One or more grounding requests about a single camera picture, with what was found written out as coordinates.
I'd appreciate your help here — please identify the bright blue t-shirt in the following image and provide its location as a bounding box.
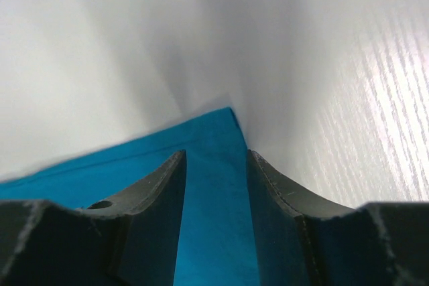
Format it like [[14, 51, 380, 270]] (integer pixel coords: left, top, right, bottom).
[[1, 108, 259, 285]]

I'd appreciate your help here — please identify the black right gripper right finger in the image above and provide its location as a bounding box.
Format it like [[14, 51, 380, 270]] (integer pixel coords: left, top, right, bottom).
[[247, 151, 428, 285]]

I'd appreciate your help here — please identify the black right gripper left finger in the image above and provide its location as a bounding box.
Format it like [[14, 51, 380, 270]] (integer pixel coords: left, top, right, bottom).
[[1, 151, 186, 285]]

